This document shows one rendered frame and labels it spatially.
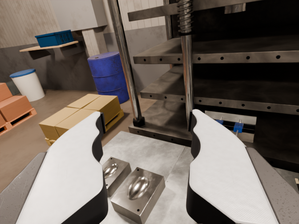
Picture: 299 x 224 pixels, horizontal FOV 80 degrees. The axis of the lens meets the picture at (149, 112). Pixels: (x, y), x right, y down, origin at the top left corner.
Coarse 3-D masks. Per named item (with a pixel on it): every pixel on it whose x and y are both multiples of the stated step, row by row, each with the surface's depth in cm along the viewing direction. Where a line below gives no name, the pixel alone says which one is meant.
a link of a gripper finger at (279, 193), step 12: (252, 156) 8; (264, 168) 7; (264, 180) 7; (276, 180) 7; (276, 192) 6; (288, 192) 6; (276, 204) 6; (288, 204) 6; (276, 216) 6; (288, 216) 6
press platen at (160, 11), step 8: (200, 0) 85; (208, 0) 83; (216, 0) 82; (224, 0) 80; (232, 0) 79; (240, 0) 77; (248, 0) 76; (256, 0) 75; (152, 8) 98; (160, 8) 96; (168, 8) 94; (176, 8) 92; (192, 8) 88; (200, 8) 86; (208, 8) 85; (128, 16) 108; (136, 16) 105; (144, 16) 103; (152, 16) 100; (160, 16) 98
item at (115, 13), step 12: (108, 0) 98; (168, 0) 147; (120, 12) 102; (120, 24) 104; (168, 24) 156; (120, 36) 106; (168, 36) 161; (120, 48) 110; (132, 72) 119; (132, 84) 121; (132, 96) 125; (132, 108) 131; (144, 120) 136
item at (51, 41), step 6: (66, 30) 356; (36, 36) 356; (42, 36) 350; (48, 36) 344; (54, 36) 338; (60, 36) 346; (66, 36) 358; (72, 36) 371; (42, 42) 359; (48, 42) 352; (54, 42) 345; (60, 42) 347; (66, 42) 360
